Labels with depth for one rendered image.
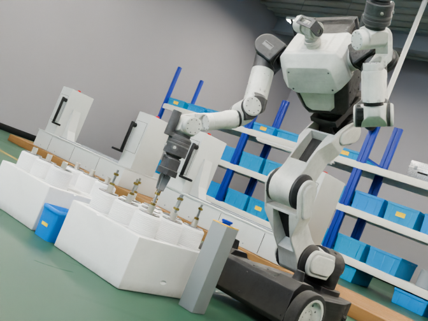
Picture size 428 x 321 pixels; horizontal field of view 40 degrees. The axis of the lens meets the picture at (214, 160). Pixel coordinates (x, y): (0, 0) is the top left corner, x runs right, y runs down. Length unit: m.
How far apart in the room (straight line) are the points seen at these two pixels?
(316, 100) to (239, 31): 9.03
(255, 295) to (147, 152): 3.41
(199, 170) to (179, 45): 5.53
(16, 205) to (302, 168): 1.15
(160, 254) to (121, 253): 0.14
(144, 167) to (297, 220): 3.39
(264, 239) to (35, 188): 2.21
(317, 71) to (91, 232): 1.00
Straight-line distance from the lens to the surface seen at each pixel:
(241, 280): 2.36
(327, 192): 4.27
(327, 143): 2.38
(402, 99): 11.48
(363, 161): 7.05
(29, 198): 2.42
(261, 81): 2.32
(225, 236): 2.00
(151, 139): 5.55
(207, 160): 5.06
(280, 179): 2.33
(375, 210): 6.88
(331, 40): 2.29
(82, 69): 9.26
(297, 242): 2.45
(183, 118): 2.15
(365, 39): 1.96
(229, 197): 8.00
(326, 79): 2.24
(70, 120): 6.64
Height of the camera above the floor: 0.42
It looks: 2 degrees up
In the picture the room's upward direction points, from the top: 22 degrees clockwise
